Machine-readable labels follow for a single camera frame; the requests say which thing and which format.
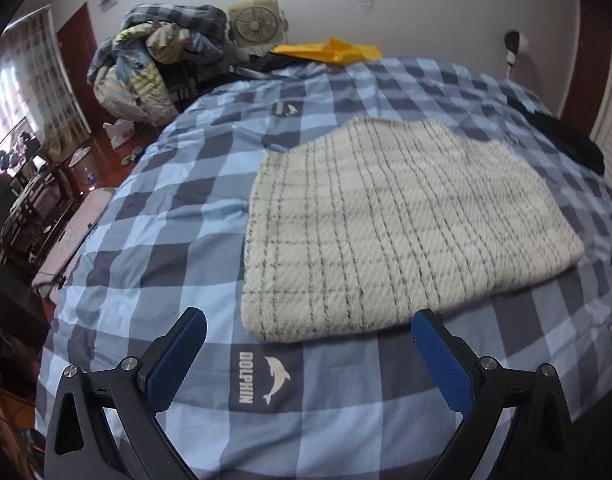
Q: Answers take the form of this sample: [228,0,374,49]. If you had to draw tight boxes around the red wooden door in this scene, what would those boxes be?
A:
[561,0,612,131]
[56,2,99,136]

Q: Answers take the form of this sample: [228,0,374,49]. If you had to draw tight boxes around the wall-mounted black white device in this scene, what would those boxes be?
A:
[503,30,529,68]

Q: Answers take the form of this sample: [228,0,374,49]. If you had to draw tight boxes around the beige box fan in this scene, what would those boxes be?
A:
[228,0,289,51]

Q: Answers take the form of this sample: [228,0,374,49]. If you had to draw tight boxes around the blue checked bed sheet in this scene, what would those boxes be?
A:
[36,57,612,480]

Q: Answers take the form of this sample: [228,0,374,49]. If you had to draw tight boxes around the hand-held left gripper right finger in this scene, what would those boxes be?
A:
[411,308,573,480]

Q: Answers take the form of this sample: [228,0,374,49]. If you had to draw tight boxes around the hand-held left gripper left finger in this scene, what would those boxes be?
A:
[43,306,209,480]

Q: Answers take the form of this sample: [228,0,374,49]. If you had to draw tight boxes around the pile of bedding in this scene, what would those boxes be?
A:
[88,4,231,123]

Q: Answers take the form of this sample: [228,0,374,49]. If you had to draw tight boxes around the patterned curtain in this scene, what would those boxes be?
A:
[0,7,91,161]

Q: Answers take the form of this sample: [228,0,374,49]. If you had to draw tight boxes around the dark cloth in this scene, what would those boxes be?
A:
[513,100,606,176]

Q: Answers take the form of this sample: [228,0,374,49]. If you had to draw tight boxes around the white plastic bag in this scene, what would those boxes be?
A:
[103,120,134,148]

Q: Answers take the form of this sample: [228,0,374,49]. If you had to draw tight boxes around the yellow cloth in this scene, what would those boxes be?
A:
[272,37,384,66]

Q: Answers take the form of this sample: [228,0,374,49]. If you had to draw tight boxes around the dark wooden chairs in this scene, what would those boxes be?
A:
[0,165,81,261]

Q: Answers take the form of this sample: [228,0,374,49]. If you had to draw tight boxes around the cream plaid shirt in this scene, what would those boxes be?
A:
[241,115,586,345]

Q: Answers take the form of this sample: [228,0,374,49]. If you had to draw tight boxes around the television screen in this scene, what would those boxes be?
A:
[0,115,41,201]

